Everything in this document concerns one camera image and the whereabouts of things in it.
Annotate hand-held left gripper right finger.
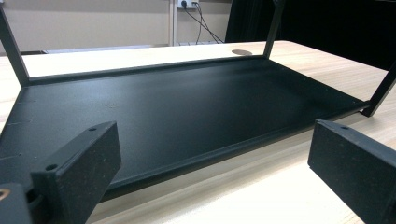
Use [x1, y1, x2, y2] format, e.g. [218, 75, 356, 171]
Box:
[306, 119, 396, 224]

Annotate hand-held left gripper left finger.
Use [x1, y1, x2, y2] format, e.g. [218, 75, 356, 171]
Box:
[29, 120, 122, 224]

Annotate black metal two-tier rack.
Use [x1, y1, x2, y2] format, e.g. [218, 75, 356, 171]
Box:
[0, 0, 396, 203]

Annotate black curtain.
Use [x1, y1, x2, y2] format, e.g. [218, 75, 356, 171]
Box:
[224, 0, 396, 71]

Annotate beige wooden cabinet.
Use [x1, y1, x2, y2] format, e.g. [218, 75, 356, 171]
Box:
[0, 0, 178, 57]

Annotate black wall cables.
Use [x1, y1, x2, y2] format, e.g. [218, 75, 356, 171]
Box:
[181, 1, 225, 46]

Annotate white wall socket with plugs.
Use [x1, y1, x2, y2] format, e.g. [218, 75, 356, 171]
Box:
[177, 0, 201, 10]

